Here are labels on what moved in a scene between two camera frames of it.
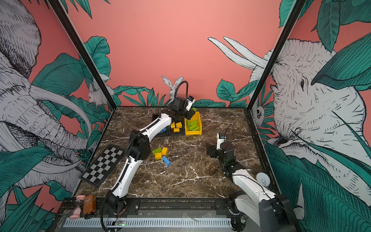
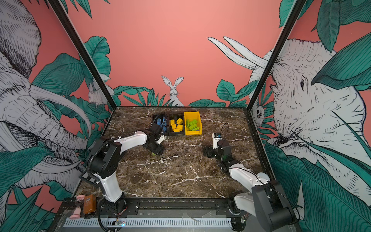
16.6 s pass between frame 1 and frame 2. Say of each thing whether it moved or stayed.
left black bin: stayed
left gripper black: moved
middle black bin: stayed
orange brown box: stayed
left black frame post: stayed
